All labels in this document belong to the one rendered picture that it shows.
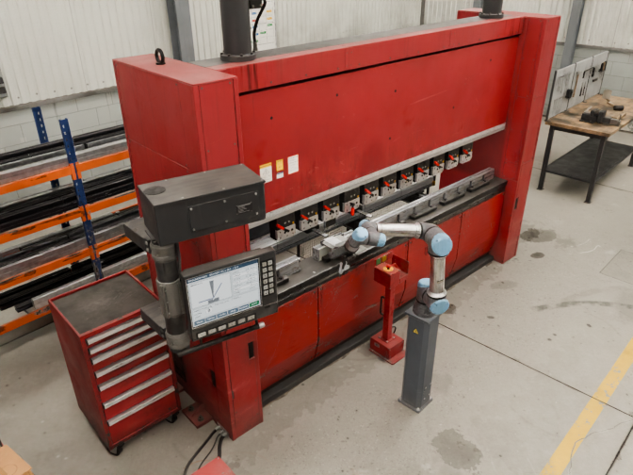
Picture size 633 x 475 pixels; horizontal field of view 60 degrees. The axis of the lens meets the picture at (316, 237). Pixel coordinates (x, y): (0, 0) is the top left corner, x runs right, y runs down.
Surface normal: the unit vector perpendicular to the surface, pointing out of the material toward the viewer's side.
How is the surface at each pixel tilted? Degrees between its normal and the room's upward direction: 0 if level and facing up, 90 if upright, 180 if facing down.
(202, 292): 90
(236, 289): 90
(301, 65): 90
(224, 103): 90
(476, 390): 0
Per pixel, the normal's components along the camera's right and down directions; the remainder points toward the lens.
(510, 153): -0.74, 0.32
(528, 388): -0.01, -0.88
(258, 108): 0.67, 0.35
